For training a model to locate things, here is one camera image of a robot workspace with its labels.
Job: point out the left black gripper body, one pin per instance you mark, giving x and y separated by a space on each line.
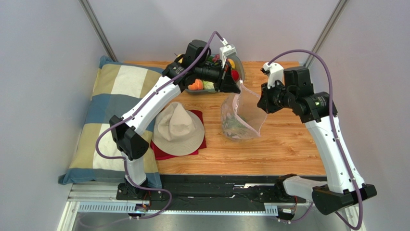
213 74

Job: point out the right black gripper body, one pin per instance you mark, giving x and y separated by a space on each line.
267 102

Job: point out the clear zip top bag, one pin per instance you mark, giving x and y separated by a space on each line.
243 107

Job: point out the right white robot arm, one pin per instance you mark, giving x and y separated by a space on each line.
292 88

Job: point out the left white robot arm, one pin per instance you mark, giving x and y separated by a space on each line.
128 129

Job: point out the red tomato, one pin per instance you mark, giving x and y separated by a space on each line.
235 75

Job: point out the pale green cabbage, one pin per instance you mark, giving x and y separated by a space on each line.
207 85

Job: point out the purple grapes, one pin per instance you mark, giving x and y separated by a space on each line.
215 58

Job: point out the orange peach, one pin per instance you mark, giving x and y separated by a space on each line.
197 85

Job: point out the grey plastic basket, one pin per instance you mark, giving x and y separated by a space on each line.
239 68

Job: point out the beige bucket hat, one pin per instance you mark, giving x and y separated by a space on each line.
177 131

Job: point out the checked blue beige pillow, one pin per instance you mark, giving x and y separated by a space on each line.
117 89

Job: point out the red cloth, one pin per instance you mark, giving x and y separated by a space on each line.
161 155

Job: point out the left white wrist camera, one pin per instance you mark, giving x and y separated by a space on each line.
225 51

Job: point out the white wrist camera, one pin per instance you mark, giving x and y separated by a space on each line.
274 72
225 51

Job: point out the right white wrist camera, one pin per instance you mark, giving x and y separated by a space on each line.
274 72

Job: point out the right aluminium frame post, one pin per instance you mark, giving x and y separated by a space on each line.
331 22

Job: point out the aluminium frame post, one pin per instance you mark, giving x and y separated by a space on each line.
93 19
331 22

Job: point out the left aluminium frame post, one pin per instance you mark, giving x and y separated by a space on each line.
93 19

